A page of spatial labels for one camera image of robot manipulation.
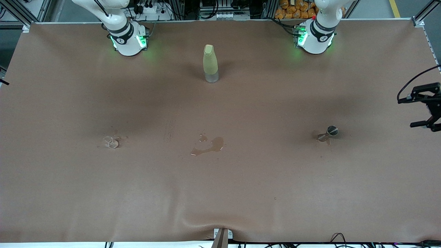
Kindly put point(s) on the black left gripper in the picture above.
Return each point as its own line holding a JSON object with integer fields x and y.
{"x": 434, "y": 107}

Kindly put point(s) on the steel double-ended jigger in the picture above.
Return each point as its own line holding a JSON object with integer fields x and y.
{"x": 329, "y": 133}

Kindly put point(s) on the clear glass cup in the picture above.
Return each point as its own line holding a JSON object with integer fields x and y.
{"x": 111, "y": 142}

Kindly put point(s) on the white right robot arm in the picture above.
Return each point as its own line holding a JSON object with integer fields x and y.
{"x": 127, "y": 44}

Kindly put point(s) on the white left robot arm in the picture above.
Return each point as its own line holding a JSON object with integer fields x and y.
{"x": 315, "y": 44}

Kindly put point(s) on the small brown liquid drips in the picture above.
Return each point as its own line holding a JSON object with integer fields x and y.
{"x": 328, "y": 142}

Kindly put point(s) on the white power strip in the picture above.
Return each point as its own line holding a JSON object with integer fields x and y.
{"x": 156, "y": 13}

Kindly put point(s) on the pile of orange items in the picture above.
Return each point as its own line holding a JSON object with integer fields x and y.
{"x": 293, "y": 10}

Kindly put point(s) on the brown table mat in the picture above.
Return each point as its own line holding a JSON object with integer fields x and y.
{"x": 241, "y": 189}

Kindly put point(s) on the translucent yellow-green bottle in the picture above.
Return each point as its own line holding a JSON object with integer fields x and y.
{"x": 210, "y": 62}

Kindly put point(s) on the brown liquid puddle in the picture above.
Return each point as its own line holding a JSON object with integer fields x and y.
{"x": 217, "y": 143}

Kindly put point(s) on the aluminium frame post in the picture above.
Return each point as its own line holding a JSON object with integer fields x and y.
{"x": 425, "y": 12}
{"x": 17, "y": 11}

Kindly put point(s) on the metal mount bracket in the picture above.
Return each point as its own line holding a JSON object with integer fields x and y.
{"x": 222, "y": 241}

